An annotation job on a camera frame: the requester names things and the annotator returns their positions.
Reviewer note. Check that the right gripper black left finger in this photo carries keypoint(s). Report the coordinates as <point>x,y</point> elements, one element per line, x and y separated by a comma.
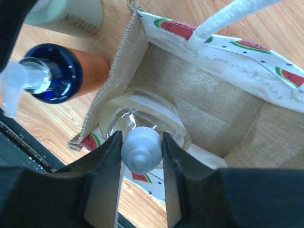
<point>83,194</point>

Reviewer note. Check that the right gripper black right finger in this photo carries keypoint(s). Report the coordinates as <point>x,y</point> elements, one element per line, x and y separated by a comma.
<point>197,196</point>

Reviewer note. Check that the white cap clear bottle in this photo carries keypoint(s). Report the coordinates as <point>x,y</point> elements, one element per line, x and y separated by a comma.
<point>142,117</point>

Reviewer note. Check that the large cream lid bottle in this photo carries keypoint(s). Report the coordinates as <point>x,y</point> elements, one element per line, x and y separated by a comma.
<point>78,18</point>

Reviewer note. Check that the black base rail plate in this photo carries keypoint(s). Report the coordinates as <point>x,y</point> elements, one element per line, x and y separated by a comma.
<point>19,148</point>

